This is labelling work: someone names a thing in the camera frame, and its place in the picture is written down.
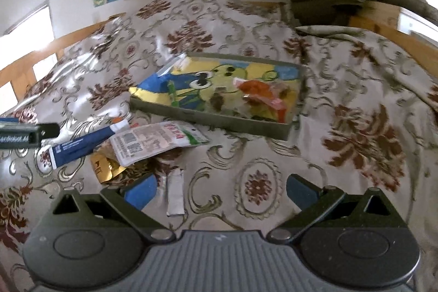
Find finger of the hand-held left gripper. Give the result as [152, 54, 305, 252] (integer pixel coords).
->
[36, 123, 59, 140]

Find orange snack packet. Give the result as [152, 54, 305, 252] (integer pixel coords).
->
[236, 78, 291, 123]

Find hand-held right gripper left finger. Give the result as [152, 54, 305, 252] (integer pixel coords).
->
[51, 173, 176, 242]

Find clear packet of white snacks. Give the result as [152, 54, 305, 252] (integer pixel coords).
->
[219, 92, 274, 122]

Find floral satin blanket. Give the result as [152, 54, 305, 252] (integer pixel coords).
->
[0, 0, 438, 292]

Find gold yellow snack packet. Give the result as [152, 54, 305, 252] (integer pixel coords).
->
[91, 146, 151, 184]

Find white pink snack packet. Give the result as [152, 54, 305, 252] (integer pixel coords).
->
[109, 121, 210, 167]

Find wooden bed rail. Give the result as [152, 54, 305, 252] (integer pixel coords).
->
[0, 13, 127, 97]

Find small silver sachet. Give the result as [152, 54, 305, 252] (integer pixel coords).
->
[166, 167, 185, 216]

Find light wooden bed frame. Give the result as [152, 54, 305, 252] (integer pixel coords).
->
[349, 1, 438, 50]

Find grey tray with cartoon picture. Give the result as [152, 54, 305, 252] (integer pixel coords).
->
[129, 52, 307, 141]

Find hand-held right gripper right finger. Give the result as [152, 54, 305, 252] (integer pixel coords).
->
[266, 173, 391, 242]

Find blue tube with orange cap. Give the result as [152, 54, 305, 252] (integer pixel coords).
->
[50, 117, 130, 170]

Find window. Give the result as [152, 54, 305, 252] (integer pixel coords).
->
[0, 0, 56, 74]

